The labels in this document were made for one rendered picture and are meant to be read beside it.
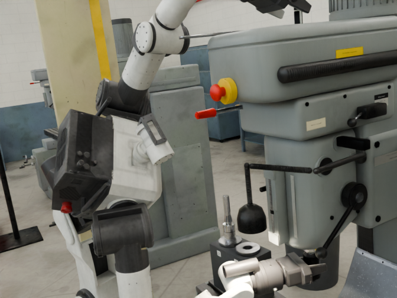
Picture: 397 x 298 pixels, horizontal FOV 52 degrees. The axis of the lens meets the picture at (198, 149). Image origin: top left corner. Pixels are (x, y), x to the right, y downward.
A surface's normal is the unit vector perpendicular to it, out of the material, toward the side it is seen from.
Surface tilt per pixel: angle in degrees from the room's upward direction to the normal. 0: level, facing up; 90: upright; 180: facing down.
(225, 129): 90
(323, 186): 90
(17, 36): 90
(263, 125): 90
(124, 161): 57
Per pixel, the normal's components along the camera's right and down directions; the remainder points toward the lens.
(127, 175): 0.55, -0.47
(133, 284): 0.10, 0.13
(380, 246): -0.87, 0.21
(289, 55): 0.48, 0.15
